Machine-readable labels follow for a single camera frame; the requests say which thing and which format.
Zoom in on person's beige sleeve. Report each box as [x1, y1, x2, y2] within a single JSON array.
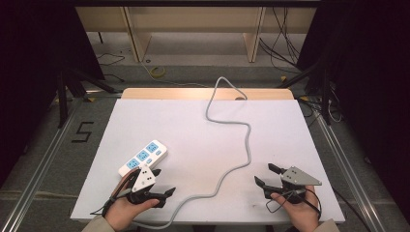
[[303, 218, 341, 232], [81, 215, 116, 232]]

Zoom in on metal floor rail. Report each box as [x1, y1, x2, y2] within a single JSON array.
[[311, 105, 390, 232], [0, 96, 85, 232]]

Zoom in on white table cover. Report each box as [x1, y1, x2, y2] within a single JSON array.
[[70, 98, 346, 225]]

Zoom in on person's right beige sleeve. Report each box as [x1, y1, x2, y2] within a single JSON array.
[[303, 218, 341, 232]]

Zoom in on grey power strip cable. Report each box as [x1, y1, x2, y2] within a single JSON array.
[[130, 75, 252, 231]]

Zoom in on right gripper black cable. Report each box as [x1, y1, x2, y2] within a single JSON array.
[[265, 188, 372, 232]]

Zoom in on dark curtain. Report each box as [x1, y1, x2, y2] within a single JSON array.
[[296, 0, 410, 223], [0, 0, 105, 189]]

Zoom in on white power strip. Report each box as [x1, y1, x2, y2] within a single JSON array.
[[117, 138, 169, 179]]

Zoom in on black metal stand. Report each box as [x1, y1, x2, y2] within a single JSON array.
[[276, 54, 334, 127], [55, 62, 118, 130]]

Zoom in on thin black floor cable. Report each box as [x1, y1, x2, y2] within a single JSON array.
[[96, 52, 127, 83]]

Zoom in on yellow cable coil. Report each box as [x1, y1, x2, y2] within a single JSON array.
[[149, 65, 167, 79]]

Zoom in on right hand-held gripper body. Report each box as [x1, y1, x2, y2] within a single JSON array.
[[279, 165, 323, 205]]

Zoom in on wooden shelf unit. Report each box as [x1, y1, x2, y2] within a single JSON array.
[[74, 6, 317, 64]]

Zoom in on person's left hand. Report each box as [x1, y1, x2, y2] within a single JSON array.
[[103, 195, 161, 232]]

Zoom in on wooden table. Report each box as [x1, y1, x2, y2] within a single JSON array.
[[121, 87, 295, 102]]

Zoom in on black floor cables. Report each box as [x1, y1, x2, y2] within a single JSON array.
[[258, 6, 308, 75]]

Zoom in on person's right hand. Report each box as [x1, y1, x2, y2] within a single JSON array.
[[270, 185, 321, 232]]

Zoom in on person's left beige sleeve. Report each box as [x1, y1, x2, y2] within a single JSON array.
[[81, 215, 116, 232]]

